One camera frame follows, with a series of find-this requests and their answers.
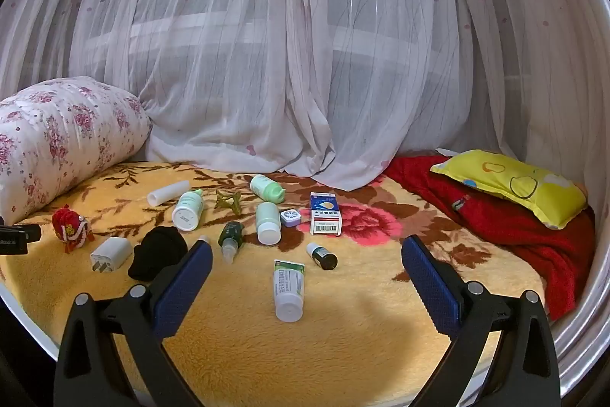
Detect white squeeze tube green label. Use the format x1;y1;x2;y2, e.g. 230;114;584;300
273;259;306;323

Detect white sheer floral curtain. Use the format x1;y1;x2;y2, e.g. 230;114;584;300
0;0;610;193

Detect white plug charger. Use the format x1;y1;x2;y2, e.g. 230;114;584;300
90;236;133;273

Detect olive green hair clip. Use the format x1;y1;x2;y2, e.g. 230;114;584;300
214;190;242;215

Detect white bottle green label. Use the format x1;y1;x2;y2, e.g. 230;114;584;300
172;190;205;232

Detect black sock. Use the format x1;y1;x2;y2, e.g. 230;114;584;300
127;226;189;283

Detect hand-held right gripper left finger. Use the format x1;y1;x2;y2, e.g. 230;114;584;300
53;239;214;407

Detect red fleece blanket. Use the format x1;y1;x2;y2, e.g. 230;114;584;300
384;155;596;322

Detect blue and white carton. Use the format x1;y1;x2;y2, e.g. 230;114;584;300
309;191;343;237

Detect red lion toy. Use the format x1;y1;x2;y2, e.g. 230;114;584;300
51;204;95;254

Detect small dark dropper bottle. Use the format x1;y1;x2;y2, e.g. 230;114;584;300
306;242;339;271

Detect dark green spray bottle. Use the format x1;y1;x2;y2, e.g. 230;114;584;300
218;220;245;265

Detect plain white tube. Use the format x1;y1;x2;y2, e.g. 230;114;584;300
147;180;191;206

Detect yellow floral plush blanket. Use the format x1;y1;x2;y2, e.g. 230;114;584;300
0;161;549;407

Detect yellow cartoon print pillow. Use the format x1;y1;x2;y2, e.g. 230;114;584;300
430;150;588;230

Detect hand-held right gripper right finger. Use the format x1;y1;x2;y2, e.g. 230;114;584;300
400;236;562;407

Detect pale green bottle white cap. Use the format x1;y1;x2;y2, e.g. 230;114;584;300
255;202;281;245

